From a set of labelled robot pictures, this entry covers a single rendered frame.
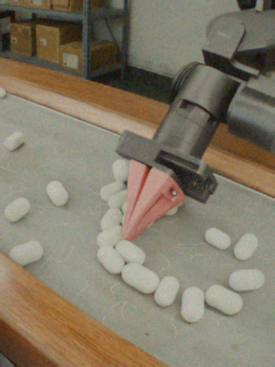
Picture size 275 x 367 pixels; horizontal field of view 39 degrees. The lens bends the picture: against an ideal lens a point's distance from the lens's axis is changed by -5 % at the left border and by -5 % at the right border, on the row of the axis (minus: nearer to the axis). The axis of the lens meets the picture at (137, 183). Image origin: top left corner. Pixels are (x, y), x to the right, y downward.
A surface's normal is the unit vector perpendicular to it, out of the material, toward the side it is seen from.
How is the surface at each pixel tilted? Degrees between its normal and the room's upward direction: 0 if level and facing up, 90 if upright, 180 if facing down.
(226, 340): 0
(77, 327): 0
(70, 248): 0
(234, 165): 45
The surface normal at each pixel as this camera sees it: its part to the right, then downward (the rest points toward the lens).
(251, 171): -0.39, -0.29
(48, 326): 0.05, -0.83
